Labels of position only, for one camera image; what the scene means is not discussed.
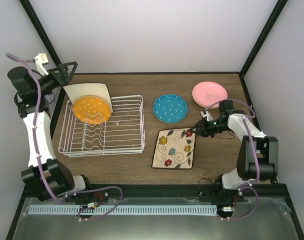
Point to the white wire dish rack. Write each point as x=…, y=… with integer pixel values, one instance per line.
x=122, y=134

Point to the cream square plate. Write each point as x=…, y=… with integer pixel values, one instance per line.
x=96, y=89

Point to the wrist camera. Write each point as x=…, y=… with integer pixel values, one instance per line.
x=206, y=115
x=40, y=61

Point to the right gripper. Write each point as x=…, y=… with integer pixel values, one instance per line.
x=203, y=131

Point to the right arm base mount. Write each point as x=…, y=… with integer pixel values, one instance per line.
x=210, y=193

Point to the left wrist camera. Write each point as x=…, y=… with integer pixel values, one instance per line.
x=40, y=61

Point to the slotted cable duct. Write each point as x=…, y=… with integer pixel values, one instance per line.
x=191, y=210

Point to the black front frame rail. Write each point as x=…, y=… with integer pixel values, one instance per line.
x=166, y=191

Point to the orange dotted scalloped plate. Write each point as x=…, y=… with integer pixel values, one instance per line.
x=91, y=110

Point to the pink round plate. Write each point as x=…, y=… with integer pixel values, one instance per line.
x=210, y=90

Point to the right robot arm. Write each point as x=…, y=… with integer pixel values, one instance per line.
x=258, y=155

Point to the teal dotted plate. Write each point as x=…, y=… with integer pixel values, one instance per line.
x=170, y=108

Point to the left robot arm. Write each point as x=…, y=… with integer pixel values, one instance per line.
x=45, y=176

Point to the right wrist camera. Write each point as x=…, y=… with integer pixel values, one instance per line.
x=206, y=115

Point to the square floral plate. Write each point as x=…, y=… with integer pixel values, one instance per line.
x=174, y=149

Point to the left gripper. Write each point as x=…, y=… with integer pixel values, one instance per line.
x=63, y=69

